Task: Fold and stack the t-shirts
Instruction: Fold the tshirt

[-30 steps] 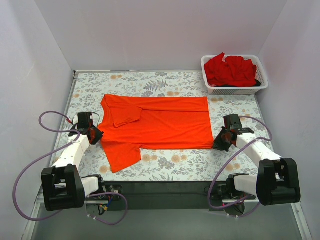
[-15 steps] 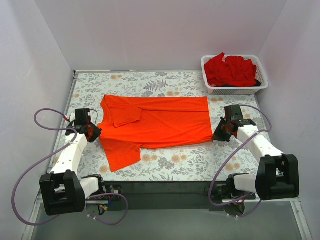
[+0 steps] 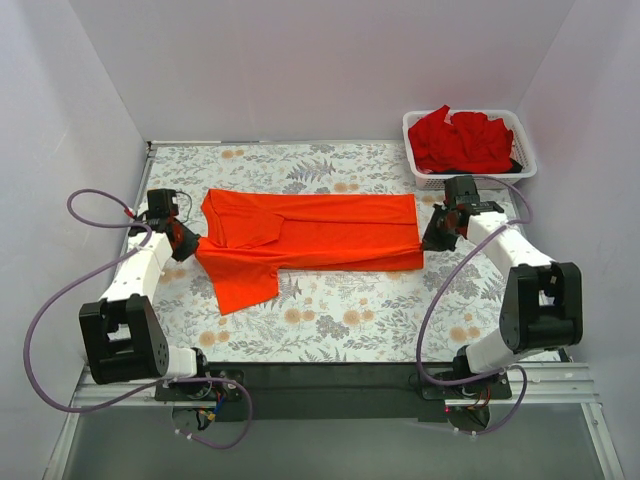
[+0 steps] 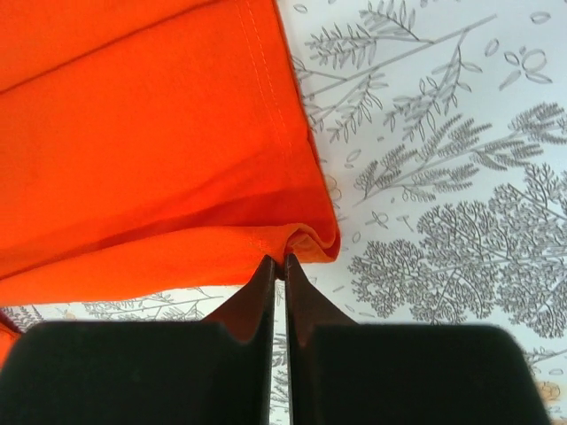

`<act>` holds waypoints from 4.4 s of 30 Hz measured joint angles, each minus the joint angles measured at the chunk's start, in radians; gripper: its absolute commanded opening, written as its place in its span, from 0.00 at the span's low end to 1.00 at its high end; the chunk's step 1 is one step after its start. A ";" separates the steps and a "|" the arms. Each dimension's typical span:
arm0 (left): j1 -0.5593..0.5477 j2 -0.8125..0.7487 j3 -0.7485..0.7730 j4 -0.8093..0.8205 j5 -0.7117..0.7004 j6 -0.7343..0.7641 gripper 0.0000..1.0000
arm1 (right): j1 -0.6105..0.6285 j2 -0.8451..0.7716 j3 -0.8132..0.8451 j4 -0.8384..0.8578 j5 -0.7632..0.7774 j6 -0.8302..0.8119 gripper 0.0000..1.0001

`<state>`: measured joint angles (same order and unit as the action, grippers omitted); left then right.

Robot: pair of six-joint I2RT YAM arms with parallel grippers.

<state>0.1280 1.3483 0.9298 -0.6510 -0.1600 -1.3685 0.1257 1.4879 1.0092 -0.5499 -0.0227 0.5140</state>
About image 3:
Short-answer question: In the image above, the orange t shirt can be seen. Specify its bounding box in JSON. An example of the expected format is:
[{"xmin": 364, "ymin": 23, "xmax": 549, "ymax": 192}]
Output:
[{"xmin": 196, "ymin": 189, "xmax": 424, "ymax": 315}]

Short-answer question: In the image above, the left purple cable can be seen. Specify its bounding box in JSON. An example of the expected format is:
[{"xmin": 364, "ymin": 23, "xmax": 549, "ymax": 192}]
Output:
[{"xmin": 22, "ymin": 188, "xmax": 255, "ymax": 450}]

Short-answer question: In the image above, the black garment in basket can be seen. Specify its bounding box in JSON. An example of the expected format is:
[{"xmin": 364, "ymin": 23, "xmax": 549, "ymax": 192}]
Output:
[{"xmin": 433, "ymin": 158, "xmax": 523, "ymax": 175}]

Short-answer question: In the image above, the white plastic basket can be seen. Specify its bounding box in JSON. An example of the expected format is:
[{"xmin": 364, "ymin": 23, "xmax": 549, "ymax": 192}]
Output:
[{"xmin": 402, "ymin": 109, "xmax": 537, "ymax": 190}]

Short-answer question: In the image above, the purple cable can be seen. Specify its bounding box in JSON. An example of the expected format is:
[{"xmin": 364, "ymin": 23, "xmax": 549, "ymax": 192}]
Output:
[
  {"xmin": 22, "ymin": 188, "xmax": 255, "ymax": 450},
  {"xmin": 415, "ymin": 174, "xmax": 533, "ymax": 435}
]

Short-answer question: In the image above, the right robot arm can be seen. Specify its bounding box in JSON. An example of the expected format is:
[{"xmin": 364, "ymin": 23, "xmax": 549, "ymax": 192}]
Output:
[{"xmin": 416, "ymin": 175, "xmax": 583, "ymax": 387}]

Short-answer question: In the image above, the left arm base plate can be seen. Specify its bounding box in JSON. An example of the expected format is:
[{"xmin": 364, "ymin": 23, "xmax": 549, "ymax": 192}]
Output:
[{"xmin": 154, "ymin": 369, "xmax": 245, "ymax": 402}]

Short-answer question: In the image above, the floral table mat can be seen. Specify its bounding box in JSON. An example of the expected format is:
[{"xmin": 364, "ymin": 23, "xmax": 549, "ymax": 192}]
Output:
[{"xmin": 97, "ymin": 141, "xmax": 560, "ymax": 364}]

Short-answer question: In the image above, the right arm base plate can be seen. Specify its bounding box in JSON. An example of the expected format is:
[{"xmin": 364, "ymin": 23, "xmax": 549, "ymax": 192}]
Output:
[{"xmin": 403, "ymin": 364, "xmax": 512, "ymax": 403}]

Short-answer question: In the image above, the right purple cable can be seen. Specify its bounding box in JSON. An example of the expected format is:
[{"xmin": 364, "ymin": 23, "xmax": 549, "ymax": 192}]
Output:
[{"xmin": 415, "ymin": 174, "xmax": 533, "ymax": 435}]

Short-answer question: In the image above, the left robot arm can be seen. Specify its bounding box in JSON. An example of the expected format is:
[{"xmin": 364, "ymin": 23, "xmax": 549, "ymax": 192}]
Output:
[{"xmin": 79, "ymin": 189, "xmax": 205, "ymax": 384}]

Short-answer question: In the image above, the aluminium frame rail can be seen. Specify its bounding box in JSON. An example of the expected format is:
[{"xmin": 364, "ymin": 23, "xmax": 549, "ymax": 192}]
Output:
[{"xmin": 69, "ymin": 362, "xmax": 601, "ymax": 409}]

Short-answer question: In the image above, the red shirts pile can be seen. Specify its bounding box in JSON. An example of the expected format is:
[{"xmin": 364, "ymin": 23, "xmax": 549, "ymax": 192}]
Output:
[{"xmin": 409, "ymin": 105, "xmax": 514, "ymax": 174}]

